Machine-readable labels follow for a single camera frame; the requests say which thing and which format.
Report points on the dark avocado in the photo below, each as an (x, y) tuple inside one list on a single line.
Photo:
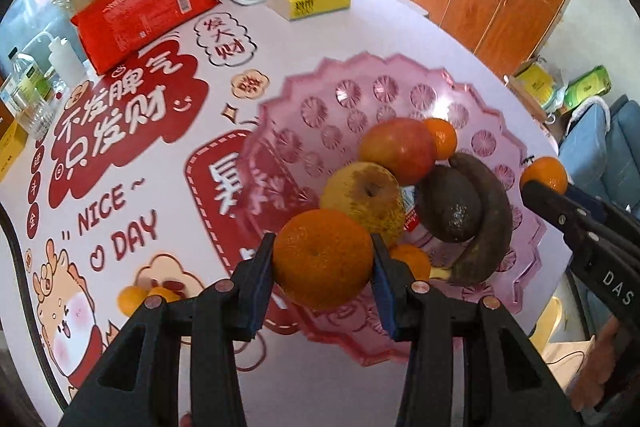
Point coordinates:
[(450, 207)]

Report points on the yellow cardboard box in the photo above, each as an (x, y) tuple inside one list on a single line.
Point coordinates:
[(11, 147)]

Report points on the small orange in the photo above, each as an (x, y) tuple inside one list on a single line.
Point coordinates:
[(166, 294), (131, 299)]

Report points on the yellow apple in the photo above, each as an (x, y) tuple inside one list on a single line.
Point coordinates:
[(360, 192)]

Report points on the overripe brown banana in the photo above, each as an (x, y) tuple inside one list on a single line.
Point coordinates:
[(492, 217)]

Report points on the white squeeze bottle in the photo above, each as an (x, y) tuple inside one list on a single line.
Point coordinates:
[(65, 62)]

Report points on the green yellow bags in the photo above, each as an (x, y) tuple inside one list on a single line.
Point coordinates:
[(520, 92)]

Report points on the large orange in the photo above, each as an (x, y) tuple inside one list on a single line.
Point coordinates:
[(322, 257)]

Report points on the blue chair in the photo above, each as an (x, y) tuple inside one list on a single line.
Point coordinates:
[(605, 142)]

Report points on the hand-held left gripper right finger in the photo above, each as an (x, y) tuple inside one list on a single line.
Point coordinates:
[(384, 294)]

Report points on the green white bag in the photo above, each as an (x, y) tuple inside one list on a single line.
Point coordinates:
[(590, 89)]

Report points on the yellow green bag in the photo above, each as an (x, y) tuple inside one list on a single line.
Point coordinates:
[(535, 84)]

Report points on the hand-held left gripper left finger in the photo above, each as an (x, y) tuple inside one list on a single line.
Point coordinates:
[(260, 292)]

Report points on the pink plastic fruit plate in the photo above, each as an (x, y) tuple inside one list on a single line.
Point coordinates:
[(350, 97)]

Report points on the printed pink tablecloth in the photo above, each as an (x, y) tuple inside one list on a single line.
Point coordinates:
[(165, 187)]

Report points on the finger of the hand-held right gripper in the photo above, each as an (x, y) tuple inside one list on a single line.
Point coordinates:
[(555, 207), (600, 209)]

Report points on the red apple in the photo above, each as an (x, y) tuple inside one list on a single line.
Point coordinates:
[(397, 152)]

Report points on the clear bottle with green label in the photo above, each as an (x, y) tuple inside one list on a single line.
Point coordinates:
[(22, 82)]

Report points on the person's right hand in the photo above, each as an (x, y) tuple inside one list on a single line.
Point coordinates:
[(597, 367)]

